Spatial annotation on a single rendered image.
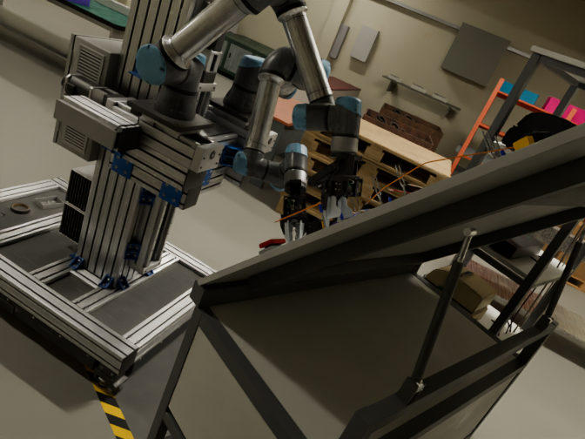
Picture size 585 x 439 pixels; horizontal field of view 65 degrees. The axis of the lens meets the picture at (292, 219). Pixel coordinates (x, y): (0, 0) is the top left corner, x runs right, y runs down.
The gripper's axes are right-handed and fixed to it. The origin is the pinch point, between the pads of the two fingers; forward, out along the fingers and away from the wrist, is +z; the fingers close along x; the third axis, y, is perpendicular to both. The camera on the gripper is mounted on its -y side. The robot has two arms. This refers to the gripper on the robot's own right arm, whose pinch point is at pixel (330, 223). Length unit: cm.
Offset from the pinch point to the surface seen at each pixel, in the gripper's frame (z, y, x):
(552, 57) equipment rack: -68, 28, 91
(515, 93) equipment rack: -55, 16, 93
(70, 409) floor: 85, -93, -30
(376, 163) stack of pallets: -34, -129, 223
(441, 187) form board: -12, 46, -31
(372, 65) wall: -276, -487, 728
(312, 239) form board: 1.0, 17.5, -28.5
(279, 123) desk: -65, -226, 204
